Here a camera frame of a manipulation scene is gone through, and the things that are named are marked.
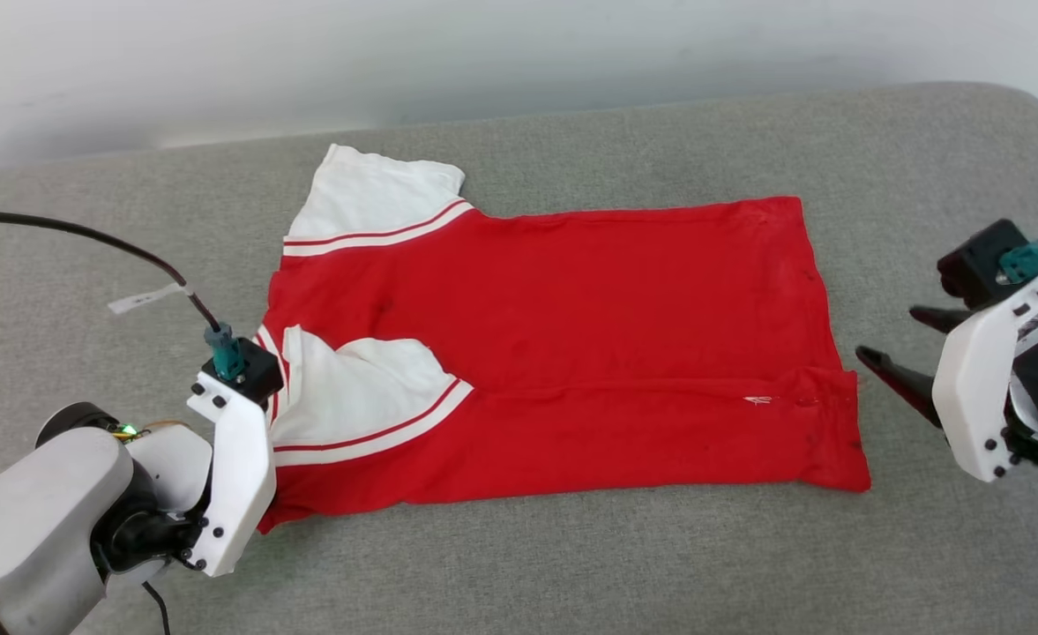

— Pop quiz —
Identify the red and white shirt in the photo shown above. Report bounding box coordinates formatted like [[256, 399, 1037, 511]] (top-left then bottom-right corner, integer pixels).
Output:
[[257, 144, 872, 534]]

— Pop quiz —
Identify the thin black cable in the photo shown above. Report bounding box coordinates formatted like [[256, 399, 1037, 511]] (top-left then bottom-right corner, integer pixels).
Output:
[[141, 580, 172, 635]]

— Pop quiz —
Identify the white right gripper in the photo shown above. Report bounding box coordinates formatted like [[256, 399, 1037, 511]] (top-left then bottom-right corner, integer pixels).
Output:
[[855, 272, 1038, 488]]

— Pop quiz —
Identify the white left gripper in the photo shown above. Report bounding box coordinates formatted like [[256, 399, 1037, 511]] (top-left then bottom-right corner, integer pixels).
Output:
[[95, 370, 278, 579]]

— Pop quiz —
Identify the grey fabric sofa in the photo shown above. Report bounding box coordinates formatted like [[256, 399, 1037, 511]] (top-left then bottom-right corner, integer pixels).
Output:
[[0, 81, 1038, 635]]

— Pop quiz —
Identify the white cable tag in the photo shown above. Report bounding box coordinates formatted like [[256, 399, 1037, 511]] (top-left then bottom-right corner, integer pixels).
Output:
[[107, 282, 191, 316]]

